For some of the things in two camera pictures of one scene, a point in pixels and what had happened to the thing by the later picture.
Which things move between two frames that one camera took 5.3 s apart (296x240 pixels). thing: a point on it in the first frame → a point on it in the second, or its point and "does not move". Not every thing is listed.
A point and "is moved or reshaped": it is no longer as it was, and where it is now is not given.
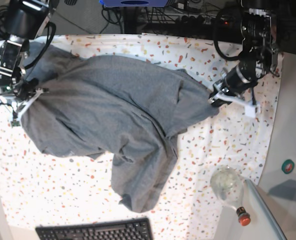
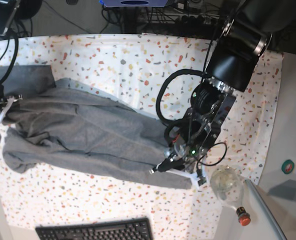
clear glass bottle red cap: (227, 184) does not move
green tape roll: (287, 166) does not move
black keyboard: (138, 229) does not move
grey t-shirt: (131, 108) is moved or reshaped
